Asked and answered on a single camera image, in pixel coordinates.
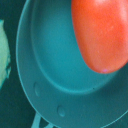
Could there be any small grey frying pan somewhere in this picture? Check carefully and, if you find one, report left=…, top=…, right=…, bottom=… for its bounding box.
left=16, top=0, right=128, bottom=128

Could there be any red toy tomato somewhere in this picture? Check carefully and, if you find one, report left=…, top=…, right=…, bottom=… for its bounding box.
left=71, top=0, right=128, bottom=73

